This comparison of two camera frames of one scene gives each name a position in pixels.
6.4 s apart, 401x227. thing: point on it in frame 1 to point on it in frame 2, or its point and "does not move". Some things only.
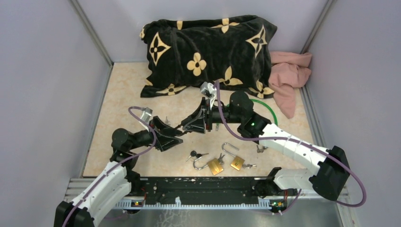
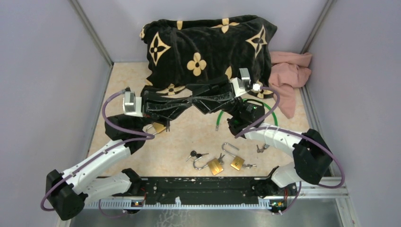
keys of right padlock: [248, 166] does not move
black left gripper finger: [165, 143] to [170, 113]
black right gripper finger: [197, 125] to [209, 104]
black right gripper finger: [195, 116] to [201, 90]
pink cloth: [289, 70] does not move
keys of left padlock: [220, 160] does not move
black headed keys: [194, 153] does not move
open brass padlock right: [237, 162] does not move
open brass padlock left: [213, 164] does not move
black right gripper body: [208, 119] to [231, 107]
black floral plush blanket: [232, 53] does not move
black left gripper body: [152, 126] to [150, 111]
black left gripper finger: [166, 128] to [149, 98]
